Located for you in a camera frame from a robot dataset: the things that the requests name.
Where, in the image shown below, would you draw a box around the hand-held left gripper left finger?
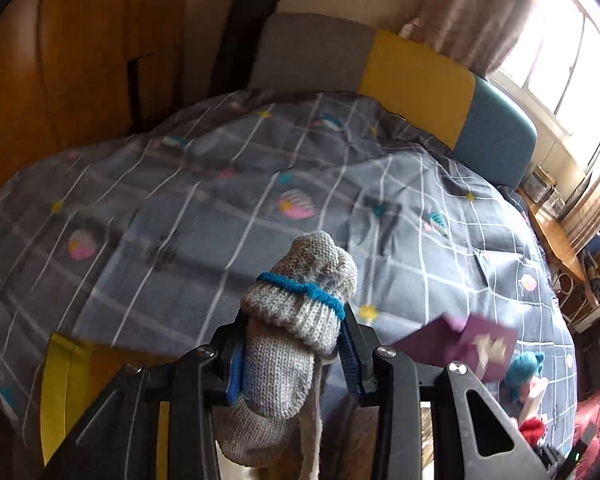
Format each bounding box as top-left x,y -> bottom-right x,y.
41,310 -> 252,480

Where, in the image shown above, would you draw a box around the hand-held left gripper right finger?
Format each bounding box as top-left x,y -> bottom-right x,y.
337,305 -> 552,480

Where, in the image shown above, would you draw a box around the grey knitted sock bundle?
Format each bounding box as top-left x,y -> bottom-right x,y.
215,230 -> 359,480

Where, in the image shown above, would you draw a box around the teal plush toy pink dress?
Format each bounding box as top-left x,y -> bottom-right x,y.
502,351 -> 552,422

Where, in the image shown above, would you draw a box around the red soft item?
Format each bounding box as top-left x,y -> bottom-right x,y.
518,417 -> 549,447

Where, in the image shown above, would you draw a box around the purple cardboard box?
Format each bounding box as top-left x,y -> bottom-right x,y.
395,312 -> 519,384

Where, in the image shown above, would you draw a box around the yellow board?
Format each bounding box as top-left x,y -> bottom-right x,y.
40,332 -> 172,480

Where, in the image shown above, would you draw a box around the grey checked printed bedspread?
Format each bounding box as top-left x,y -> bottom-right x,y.
0,89 -> 579,461

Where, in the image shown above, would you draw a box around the blue round object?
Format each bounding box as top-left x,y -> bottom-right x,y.
582,230 -> 600,262

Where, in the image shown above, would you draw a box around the wooden side desk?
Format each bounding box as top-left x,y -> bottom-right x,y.
522,190 -> 589,284

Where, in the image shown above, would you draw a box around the beige curtain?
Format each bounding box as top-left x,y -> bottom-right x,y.
400,0 -> 547,79
562,157 -> 600,257

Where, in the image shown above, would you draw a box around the clear containers on desk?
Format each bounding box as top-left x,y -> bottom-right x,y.
522,170 -> 567,212

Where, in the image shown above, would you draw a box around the grey yellow blue headboard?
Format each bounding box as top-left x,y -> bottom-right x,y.
247,12 -> 539,189

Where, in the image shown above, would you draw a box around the black rolled mat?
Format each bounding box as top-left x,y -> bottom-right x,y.
207,0 -> 281,99

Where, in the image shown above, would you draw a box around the wooden wardrobe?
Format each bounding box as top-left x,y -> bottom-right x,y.
0,0 -> 192,212

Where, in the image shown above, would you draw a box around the window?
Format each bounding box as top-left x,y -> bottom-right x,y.
490,0 -> 600,177

